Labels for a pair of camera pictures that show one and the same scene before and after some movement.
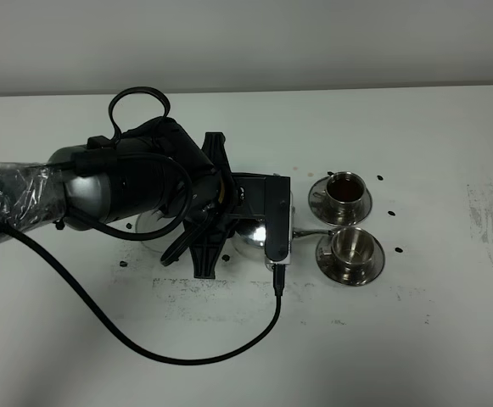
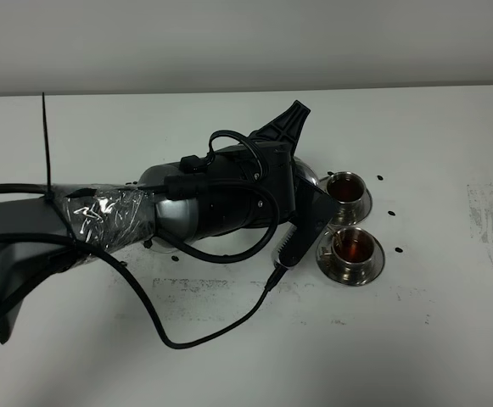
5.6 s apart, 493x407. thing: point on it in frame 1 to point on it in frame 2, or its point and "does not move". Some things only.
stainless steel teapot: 249,236 to 304,170
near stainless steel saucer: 327,265 does not move
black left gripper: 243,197 to 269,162
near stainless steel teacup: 352,248 does not move
